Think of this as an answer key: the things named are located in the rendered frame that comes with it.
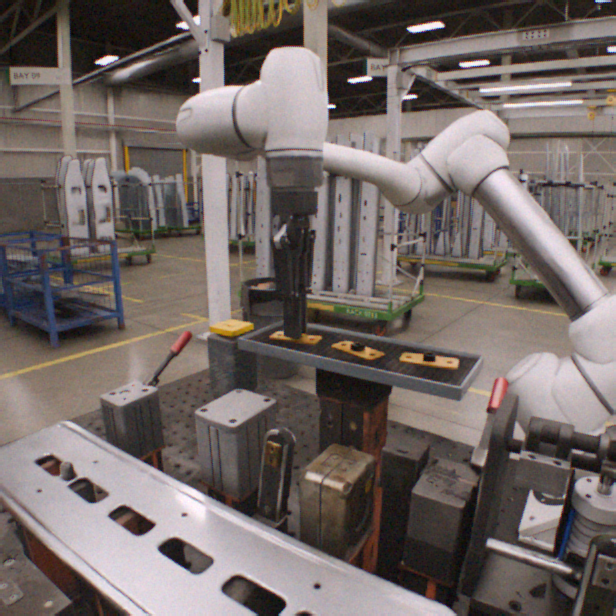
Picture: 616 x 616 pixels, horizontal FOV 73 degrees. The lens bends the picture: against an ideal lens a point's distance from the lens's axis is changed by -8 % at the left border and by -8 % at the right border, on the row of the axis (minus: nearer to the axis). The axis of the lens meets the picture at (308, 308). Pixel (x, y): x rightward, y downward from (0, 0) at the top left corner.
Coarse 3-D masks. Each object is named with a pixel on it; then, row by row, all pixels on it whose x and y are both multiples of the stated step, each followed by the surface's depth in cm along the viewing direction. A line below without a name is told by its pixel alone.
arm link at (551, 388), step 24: (528, 360) 95; (552, 360) 92; (528, 384) 91; (552, 384) 89; (576, 384) 87; (528, 408) 91; (552, 408) 89; (576, 408) 86; (600, 408) 85; (600, 432) 88
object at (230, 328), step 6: (216, 324) 84; (222, 324) 84; (228, 324) 84; (234, 324) 84; (240, 324) 84; (246, 324) 84; (252, 324) 84; (210, 330) 83; (216, 330) 82; (222, 330) 81; (228, 330) 80; (234, 330) 80; (240, 330) 82; (246, 330) 83; (228, 336) 83; (234, 336) 83
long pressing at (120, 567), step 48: (48, 432) 74; (0, 480) 60; (48, 480) 61; (96, 480) 62; (144, 480) 62; (48, 528) 52; (96, 528) 52; (192, 528) 53; (240, 528) 54; (96, 576) 45; (144, 576) 46; (192, 576) 46; (288, 576) 46; (336, 576) 46
